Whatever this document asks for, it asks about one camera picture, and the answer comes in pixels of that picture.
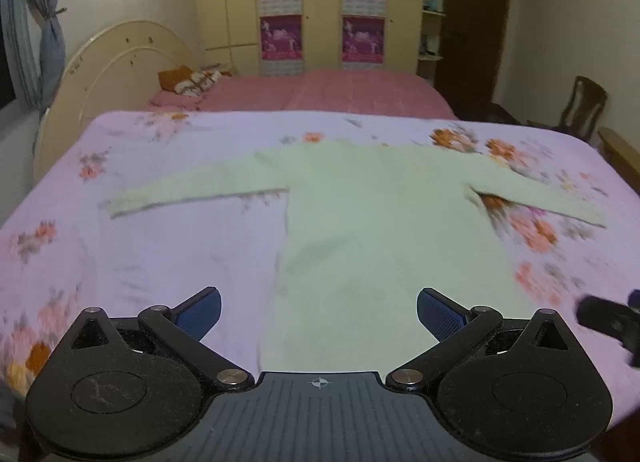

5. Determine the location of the pink pillow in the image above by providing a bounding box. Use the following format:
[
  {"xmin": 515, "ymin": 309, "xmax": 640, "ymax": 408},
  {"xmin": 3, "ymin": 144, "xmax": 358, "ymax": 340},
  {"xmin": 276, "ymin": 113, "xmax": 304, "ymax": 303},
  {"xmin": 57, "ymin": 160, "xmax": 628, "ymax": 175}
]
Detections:
[{"xmin": 148, "ymin": 88, "xmax": 211, "ymax": 110}]

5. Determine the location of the dark wooden door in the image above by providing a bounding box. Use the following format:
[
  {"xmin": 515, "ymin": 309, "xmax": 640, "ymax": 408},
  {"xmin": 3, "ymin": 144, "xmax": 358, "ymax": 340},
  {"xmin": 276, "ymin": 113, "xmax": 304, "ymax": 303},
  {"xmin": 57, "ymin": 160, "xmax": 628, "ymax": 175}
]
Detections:
[{"xmin": 434, "ymin": 0, "xmax": 514, "ymax": 119}]

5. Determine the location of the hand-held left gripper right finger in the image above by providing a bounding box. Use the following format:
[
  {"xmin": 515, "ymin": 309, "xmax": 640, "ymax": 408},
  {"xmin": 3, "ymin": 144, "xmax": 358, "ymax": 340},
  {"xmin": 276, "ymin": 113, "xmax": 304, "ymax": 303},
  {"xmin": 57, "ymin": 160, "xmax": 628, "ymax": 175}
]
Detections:
[{"xmin": 386, "ymin": 287, "xmax": 580, "ymax": 396}]

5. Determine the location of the dark wooden chair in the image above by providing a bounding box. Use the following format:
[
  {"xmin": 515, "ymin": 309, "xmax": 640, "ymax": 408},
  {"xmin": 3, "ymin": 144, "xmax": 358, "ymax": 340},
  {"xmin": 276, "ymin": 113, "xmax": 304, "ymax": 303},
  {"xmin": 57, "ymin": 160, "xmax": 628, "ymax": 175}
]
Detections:
[{"xmin": 526, "ymin": 75, "xmax": 609, "ymax": 143}]

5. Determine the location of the orange pillow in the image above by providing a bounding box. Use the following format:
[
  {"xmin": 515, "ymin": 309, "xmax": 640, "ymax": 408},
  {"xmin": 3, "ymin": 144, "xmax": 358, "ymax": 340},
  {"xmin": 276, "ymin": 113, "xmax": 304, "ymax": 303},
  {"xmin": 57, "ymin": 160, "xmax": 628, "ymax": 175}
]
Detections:
[{"xmin": 158, "ymin": 65, "xmax": 194, "ymax": 92}]

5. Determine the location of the blue grey curtain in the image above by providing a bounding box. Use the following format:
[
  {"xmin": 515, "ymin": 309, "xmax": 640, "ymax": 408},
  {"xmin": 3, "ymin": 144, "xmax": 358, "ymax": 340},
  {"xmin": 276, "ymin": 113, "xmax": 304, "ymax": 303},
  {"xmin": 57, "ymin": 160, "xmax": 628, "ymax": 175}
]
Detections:
[{"xmin": 0, "ymin": 0, "xmax": 69, "ymax": 115}]

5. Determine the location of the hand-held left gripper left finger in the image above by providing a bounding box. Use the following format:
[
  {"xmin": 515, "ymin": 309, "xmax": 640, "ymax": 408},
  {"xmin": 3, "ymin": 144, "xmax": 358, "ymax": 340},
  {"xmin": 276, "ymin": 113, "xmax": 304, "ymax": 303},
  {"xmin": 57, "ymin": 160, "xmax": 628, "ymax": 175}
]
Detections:
[{"xmin": 69, "ymin": 286, "xmax": 256, "ymax": 392}]

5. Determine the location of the cream curved headboard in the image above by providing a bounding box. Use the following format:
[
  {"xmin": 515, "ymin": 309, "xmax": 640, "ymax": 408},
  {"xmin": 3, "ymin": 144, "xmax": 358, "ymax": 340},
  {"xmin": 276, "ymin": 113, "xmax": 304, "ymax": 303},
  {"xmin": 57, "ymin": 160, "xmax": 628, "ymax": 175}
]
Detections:
[{"xmin": 32, "ymin": 20, "xmax": 203, "ymax": 185}]

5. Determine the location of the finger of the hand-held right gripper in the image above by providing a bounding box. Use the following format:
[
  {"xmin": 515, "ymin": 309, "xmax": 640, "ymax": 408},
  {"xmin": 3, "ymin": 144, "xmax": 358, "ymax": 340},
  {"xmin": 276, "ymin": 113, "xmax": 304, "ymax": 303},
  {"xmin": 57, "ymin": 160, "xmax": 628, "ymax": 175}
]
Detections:
[{"xmin": 576, "ymin": 288, "xmax": 640, "ymax": 369}]

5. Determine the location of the cream wardrobe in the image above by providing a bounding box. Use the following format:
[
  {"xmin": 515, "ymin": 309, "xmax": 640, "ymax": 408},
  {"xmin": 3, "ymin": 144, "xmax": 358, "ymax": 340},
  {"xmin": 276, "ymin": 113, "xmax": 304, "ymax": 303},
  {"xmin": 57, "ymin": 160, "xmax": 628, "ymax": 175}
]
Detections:
[{"xmin": 192, "ymin": 0, "xmax": 546, "ymax": 87}]

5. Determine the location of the pink checked bedsheet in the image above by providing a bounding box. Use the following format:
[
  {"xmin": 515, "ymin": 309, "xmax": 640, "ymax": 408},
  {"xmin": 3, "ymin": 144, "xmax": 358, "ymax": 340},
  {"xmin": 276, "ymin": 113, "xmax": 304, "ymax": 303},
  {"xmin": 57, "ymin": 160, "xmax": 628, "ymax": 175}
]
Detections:
[{"xmin": 148, "ymin": 69, "xmax": 458, "ymax": 121}]

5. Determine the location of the pale cream knit sweater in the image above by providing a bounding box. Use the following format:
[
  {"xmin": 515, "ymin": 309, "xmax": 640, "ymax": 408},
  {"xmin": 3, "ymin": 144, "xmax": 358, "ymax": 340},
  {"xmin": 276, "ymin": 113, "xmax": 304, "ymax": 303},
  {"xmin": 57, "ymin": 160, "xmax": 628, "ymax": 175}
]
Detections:
[{"xmin": 102, "ymin": 139, "xmax": 608, "ymax": 374}]

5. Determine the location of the white patterned pillow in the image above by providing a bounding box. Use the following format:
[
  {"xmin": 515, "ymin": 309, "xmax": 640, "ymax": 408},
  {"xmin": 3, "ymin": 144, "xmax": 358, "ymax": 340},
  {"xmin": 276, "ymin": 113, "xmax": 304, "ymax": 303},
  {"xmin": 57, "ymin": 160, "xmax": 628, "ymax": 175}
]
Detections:
[{"xmin": 177, "ymin": 68, "xmax": 224, "ymax": 98}]

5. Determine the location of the lilac floral blanket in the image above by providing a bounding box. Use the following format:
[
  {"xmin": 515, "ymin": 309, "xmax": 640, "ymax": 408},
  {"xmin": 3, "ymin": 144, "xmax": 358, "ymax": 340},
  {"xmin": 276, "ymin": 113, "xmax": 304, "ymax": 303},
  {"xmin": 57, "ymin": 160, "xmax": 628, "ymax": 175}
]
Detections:
[{"xmin": 0, "ymin": 110, "xmax": 640, "ymax": 435}]

